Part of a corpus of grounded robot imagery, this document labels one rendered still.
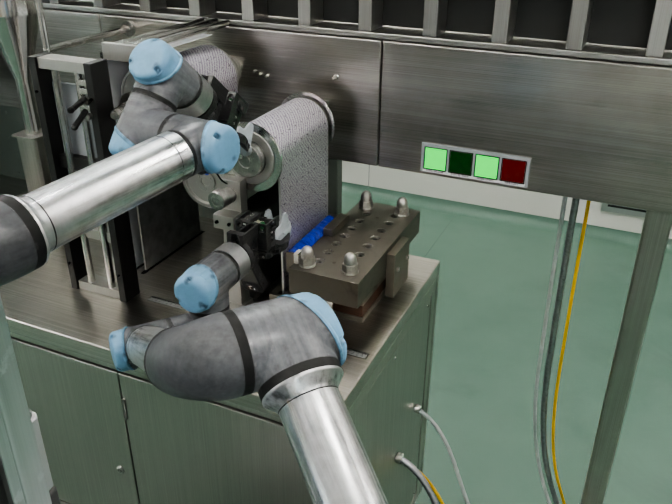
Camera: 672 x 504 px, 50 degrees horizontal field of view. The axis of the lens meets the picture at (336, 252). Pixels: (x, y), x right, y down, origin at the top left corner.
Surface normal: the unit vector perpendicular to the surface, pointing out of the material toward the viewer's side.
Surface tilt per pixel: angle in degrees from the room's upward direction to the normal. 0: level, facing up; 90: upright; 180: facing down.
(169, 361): 65
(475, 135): 90
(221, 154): 90
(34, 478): 90
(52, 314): 0
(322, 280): 90
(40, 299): 0
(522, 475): 0
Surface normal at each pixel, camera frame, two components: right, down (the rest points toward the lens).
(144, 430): -0.41, 0.42
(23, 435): 0.95, 0.15
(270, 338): 0.33, -0.26
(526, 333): 0.00, -0.88
